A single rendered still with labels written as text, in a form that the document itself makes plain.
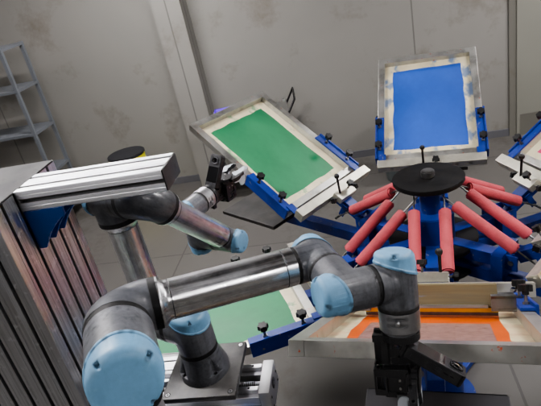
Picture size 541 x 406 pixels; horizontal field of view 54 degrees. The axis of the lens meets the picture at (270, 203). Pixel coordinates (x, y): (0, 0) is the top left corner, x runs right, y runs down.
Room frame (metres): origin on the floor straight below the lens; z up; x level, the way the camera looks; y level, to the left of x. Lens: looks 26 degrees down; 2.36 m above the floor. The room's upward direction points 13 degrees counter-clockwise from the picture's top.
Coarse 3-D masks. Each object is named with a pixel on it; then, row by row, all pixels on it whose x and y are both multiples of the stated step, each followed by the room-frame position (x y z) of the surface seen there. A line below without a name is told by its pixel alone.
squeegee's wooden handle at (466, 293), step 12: (420, 288) 1.37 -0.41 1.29; (432, 288) 1.36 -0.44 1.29; (444, 288) 1.34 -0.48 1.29; (456, 288) 1.33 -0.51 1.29; (468, 288) 1.32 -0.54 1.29; (480, 288) 1.30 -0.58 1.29; (492, 288) 1.29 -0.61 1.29; (420, 300) 1.35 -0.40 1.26; (432, 300) 1.34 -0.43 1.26; (444, 300) 1.32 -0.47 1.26; (456, 300) 1.31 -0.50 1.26; (468, 300) 1.30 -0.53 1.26; (480, 300) 1.29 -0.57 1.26
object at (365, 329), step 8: (368, 320) 1.33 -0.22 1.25; (376, 320) 1.32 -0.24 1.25; (424, 320) 1.28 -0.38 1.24; (360, 328) 1.21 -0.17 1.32; (368, 328) 1.20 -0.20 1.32; (424, 328) 1.16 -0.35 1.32; (352, 336) 1.11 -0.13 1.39; (360, 336) 1.10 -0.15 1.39; (368, 336) 1.09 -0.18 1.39; (424, 336) 1.06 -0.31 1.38
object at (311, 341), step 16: (320, 320) 1.19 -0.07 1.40; (336, 320) 1.23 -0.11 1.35; (528, 320) 1.04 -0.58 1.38; (304, 336) 0.99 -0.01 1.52; (320, 336) 1.07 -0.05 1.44; (304, 352) 0.94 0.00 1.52; (320, 352) 0.92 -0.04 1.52; (336, 352) 0.91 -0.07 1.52; (352, 352) 0.90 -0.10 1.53; (368, 352) 0.89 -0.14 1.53; (448, 352) 0.83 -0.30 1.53; (464, 352) 0.82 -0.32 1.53; (480, 352) 0.81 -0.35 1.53; (496, 352) 0.80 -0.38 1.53; (512, 352) 0.79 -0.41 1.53; (528, 352) 0.78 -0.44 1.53
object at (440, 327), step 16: (432, 320) 1.27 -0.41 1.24; (448, 320) 1.26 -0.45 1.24; (464, 320) 1.24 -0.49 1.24; (480, 320) 1.23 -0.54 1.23; (496, 320) 1.22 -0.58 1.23; (432, 336) 1.05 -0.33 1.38; (448, 336) 1.04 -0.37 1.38; (464, 336) 1.03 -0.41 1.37; (480, 336) 1.02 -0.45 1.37; (496, 336) 1.01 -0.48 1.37
